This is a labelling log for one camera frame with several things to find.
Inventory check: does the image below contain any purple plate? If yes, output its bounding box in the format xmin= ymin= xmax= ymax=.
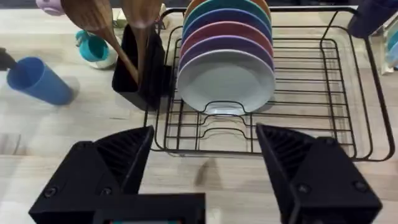
xmin=178 ymin=35 xmax=275 ymax=72

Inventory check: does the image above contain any pink plate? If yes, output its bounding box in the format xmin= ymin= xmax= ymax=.
xmin=179 ymin=21 xmax=274 ymax=58

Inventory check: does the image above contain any black wire dish rack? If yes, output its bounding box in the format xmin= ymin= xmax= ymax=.
xmin=143 ymin=6 xmax=396 ymax=162

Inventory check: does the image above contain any blue plate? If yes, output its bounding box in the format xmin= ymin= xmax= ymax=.
xmin=181 ymin=8 xmax=274 ymax=45

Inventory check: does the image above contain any blue plastic cup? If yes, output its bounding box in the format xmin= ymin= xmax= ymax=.
xmin=6 ymin=56 xmax=75 ymax=106

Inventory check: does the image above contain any teal plate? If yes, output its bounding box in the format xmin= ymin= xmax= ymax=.
xmin=182 ymin=0 xmax=273 ymax=32

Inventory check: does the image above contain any wooden spoon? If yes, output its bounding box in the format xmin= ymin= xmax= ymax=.
xmin=60 ymin=0 xmax=139 ymax=85
xmin=120 ymin=0 xmax=163 ymax=86

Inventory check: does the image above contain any orange plate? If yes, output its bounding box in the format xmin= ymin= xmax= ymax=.
xmin=183 ymin=0 xmax=272 ymax=20

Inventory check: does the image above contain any teal cup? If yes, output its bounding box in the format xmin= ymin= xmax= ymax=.
xmin=75 ymin=29 xmax=110 ymax=63

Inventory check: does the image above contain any clear plastic container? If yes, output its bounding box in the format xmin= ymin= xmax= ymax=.
xmin=369 ymin=14 xmax=398 ymax=76

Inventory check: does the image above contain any black cutlery holder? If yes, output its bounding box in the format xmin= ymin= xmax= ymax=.
xmin=111 ymin=24 xmax=172 ymax=112

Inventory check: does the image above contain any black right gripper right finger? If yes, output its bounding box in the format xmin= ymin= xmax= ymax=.
xmin=255 ymin=123 xmax=384 ymax=224

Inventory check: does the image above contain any pink cup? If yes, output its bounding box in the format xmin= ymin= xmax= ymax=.
xmin=35 ymin=0 xmax=65 ymax=17

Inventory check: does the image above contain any pale grey plate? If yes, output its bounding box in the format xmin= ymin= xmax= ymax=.
xmin=177 ymin=49 xmax=276 ymax=115

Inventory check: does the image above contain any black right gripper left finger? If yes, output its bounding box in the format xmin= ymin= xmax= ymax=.
xmin=28 ymin=125 xmax=155 ymax=224

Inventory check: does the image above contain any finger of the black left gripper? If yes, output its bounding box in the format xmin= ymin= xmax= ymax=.
xmin=0 ymin=47 xmax=17 ymax=72

